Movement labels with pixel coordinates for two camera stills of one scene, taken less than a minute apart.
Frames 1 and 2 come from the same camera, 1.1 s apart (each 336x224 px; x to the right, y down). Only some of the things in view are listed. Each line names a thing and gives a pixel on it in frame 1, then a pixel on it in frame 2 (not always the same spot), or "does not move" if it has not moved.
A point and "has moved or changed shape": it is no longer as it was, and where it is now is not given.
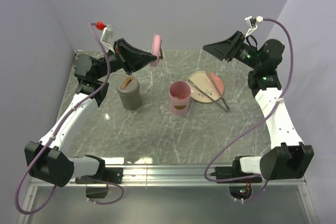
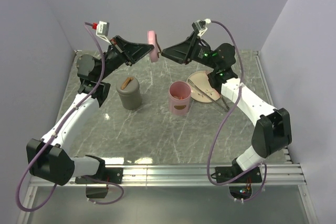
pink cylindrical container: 179,93 does not move
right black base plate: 234,171 does not move
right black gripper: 224,50 -> 184,52
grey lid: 132,88 does not move
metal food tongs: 226,108 does not move
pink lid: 156,49 has moved or changed shape
